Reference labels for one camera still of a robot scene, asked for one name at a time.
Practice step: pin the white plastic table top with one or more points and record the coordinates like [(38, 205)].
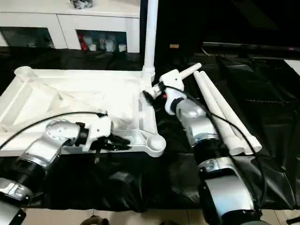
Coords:
[(70, 98)]

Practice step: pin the grey metal clutter object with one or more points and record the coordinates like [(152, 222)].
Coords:
[(81, 3)]

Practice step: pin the white plastic table leg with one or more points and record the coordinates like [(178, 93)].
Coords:
[(150, 37), (215, 110), (229, 110), (191, 71)]

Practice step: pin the glossy black mat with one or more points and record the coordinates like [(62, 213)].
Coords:
[(262, 93)]

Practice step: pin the white cabinet with glass doors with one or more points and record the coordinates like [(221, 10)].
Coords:
[(65, 21)]

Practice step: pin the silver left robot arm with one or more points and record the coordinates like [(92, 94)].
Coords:
[(42, 147)]

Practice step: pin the black left robot foot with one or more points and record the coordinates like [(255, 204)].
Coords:
[(93, 220)]

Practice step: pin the small white jar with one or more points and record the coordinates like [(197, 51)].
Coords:
[(110, 46), (122, 48)]

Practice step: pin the small red bottle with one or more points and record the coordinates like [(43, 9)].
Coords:
[(82, 43)]

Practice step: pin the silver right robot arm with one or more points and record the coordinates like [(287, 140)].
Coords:
[(206, 140)]

